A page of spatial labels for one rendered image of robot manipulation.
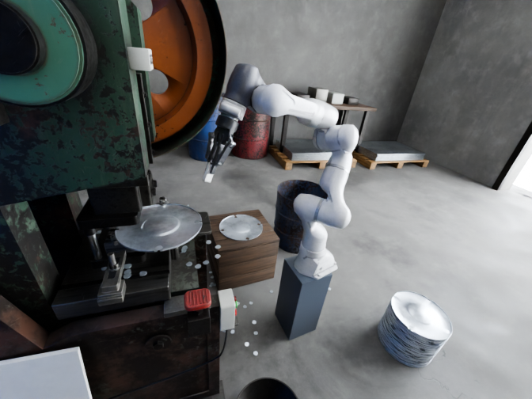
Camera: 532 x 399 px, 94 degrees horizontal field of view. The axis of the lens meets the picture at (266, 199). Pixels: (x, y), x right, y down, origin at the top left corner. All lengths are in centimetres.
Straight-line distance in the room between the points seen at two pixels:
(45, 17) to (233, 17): 377
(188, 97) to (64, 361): 96
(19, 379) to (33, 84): 79
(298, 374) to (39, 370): 104
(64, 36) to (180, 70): 70
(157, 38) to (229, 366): 148
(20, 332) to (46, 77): 66
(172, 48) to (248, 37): 312
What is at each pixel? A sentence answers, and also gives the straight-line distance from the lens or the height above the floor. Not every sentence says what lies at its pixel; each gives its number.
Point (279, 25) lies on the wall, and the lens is 438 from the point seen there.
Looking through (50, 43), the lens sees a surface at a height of 133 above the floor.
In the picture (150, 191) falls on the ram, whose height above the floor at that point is 94.
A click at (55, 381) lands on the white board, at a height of 50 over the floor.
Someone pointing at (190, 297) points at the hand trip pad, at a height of 76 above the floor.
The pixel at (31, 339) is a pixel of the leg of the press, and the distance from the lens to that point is 98.
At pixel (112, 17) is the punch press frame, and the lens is 62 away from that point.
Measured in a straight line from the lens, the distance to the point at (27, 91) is 54.
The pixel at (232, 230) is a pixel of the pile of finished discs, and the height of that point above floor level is 35.
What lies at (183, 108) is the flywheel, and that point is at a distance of 115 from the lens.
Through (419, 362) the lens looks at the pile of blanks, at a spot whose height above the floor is 5.
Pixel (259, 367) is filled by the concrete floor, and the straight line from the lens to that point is 149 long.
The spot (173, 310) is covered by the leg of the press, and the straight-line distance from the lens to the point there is 88.
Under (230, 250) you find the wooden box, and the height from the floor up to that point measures 34.
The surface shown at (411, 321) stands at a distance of 160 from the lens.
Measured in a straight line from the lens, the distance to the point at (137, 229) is 98.
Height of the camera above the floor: 133
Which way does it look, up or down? 29 degrees down
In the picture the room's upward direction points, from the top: 6 degrees clockwise
